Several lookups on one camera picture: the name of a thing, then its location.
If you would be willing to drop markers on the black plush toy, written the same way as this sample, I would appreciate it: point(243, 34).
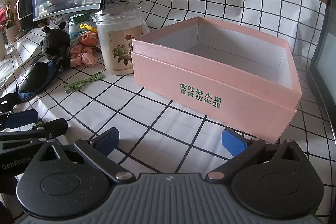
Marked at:
point(55, 40)

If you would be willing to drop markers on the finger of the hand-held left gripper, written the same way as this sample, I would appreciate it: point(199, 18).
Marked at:
point(55, 126)
point(22, 119)

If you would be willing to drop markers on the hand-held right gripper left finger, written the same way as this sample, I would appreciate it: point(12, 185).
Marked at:
point(107, 138)

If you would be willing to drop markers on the black framed screen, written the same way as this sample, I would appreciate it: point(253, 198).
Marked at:
point(326, 56)

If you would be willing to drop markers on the clear jar with floral label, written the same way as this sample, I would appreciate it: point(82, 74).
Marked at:
point(118, 56)

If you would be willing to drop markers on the potted plant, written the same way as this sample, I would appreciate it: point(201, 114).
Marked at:
point(11, 29)

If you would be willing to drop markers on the pink cardboard box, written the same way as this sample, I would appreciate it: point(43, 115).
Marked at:
point(210, 87)

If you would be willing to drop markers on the pink scrunchie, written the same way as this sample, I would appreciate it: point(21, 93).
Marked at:
point(76, 56)
point(88, 60)

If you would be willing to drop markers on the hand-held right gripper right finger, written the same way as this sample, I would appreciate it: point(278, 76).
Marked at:
point(233, 142)

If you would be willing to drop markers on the white black checked tablecloth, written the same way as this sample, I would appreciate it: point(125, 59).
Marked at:
point(157, 121)

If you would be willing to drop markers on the silver pad with yellow rim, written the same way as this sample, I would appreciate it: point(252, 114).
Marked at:
point(89, 26)

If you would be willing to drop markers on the small jar with green lid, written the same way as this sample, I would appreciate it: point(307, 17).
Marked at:
point(77, 26)

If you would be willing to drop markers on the black round speaker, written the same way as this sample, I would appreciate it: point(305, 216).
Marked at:
point(25, 10)

